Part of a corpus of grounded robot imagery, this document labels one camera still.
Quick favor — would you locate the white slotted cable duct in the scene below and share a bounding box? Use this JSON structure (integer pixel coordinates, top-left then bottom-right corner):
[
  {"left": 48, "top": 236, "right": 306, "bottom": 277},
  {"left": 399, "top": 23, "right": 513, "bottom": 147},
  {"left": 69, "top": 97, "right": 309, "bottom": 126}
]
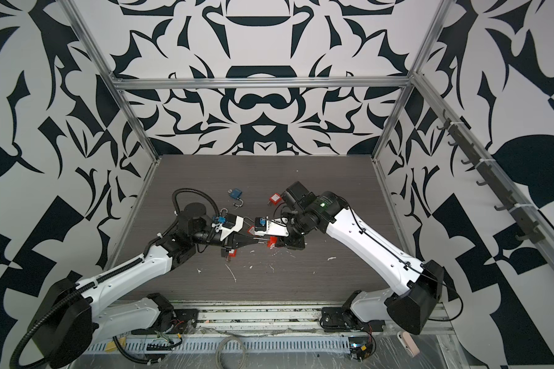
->
[{"left": 80, "top": 335, "right": 352, "bottom": 355}]

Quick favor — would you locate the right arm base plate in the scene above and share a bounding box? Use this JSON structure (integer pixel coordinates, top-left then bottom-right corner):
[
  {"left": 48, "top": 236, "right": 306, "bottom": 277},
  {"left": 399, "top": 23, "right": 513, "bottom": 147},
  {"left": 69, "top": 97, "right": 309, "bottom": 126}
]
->
[{"left": 319, "top": 307, "right": 386, "bottom": 333}]

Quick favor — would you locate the small circuit board right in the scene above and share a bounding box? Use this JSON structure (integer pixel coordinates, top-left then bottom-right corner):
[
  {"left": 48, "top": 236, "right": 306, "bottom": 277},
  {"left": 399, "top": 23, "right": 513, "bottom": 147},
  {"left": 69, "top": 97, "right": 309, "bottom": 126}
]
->
[{"left": 349, "top": 336, "right": 376, "bottom": 361}]

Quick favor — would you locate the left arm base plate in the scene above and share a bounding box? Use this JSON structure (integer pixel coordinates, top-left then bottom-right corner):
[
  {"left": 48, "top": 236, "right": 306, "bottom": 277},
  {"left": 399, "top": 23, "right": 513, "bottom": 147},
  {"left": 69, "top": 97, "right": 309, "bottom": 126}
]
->
[{"left": 131, "top": 308, "right": 199, "bottom": 335}]

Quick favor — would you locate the grey hook rail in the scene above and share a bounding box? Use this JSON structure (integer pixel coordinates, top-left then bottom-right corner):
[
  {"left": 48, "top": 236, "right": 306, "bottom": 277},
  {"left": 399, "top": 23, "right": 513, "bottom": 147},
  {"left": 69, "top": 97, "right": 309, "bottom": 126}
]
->
[{"left": 438, "top": 113, "right": 546, "bottom": 244}]

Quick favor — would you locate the yellow connector block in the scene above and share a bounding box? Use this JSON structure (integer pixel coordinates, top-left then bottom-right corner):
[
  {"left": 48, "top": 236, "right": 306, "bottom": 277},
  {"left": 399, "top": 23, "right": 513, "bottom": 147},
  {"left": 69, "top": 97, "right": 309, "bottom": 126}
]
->
[{"left": 104, "top": 338, "right": 126, "bottom": 353}]

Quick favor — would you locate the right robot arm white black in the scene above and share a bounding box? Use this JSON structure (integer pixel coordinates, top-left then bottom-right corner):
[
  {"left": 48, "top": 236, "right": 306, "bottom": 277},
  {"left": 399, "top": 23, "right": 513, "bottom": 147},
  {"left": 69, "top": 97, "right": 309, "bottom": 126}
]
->
[{"left": 278, "top": 181, "right": 455, "bottom": 335}]

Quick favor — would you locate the coiled grey cable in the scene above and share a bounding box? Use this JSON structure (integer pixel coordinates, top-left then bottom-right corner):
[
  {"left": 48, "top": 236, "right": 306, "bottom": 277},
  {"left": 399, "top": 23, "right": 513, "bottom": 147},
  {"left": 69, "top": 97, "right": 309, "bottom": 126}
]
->
[{"left": 215, "top": 335, "right": 249, "bottom": 369}]

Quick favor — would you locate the pink white clip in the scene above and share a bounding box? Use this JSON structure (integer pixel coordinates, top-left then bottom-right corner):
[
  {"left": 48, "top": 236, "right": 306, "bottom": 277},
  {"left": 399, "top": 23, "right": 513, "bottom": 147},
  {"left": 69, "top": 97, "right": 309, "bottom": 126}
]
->
[{"left": 396, "top": 331, "right": 421, "bottom": 358}]

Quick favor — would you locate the aluminium frame crossbar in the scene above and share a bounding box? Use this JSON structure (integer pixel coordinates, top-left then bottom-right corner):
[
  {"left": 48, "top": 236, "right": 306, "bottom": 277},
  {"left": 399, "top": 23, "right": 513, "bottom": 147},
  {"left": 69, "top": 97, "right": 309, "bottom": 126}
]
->
[{"left": 112, "top": 76, "right": 409, "bottom": 91}]

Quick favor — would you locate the blue padlock far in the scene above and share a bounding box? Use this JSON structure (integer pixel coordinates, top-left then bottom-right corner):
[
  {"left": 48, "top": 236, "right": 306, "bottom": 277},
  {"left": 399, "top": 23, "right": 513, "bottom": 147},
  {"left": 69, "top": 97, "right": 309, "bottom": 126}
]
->
[{"left": 228, "top": 188, "right": 244, "bottom": 208}]

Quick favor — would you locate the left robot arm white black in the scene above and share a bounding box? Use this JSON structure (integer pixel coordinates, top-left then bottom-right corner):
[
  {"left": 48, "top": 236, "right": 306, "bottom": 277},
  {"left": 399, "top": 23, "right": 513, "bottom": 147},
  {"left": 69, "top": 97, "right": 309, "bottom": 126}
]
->
[{"left": 9, "top": 188, "right": 259, "bottom": 368}]

